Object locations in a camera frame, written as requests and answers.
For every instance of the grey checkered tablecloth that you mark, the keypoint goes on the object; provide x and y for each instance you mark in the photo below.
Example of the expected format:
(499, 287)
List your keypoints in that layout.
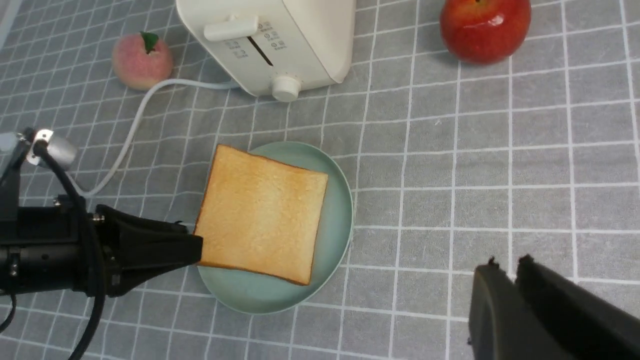
(449, 165)

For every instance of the light green plate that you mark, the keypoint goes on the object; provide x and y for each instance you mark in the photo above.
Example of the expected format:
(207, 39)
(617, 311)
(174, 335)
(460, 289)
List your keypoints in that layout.
(259, 294)

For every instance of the red apple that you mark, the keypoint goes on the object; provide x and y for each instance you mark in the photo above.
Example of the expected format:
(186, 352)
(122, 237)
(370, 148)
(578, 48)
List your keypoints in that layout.
(484, 32)

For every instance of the pink peach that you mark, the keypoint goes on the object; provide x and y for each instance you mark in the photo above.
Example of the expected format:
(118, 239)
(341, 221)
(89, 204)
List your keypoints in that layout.
(141, 60)

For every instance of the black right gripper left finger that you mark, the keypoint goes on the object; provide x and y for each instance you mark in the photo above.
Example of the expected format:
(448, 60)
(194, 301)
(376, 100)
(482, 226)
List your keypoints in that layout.
(502, 325)

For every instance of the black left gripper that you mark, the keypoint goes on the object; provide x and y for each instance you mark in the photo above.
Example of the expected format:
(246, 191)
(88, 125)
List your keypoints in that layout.
(42, 249)

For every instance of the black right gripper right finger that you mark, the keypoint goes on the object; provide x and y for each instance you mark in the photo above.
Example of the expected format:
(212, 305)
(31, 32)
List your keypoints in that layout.
(585, 325)

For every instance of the white two-slot toaster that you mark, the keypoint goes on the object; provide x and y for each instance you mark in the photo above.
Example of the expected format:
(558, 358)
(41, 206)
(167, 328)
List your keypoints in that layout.
(275, 48)

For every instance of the toast slice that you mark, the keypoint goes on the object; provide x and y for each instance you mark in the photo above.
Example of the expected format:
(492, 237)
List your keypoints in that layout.
(260, 215)

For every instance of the silver cylindrical connector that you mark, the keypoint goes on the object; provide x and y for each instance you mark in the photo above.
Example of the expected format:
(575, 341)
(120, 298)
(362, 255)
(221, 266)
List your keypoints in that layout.
(59, 148)

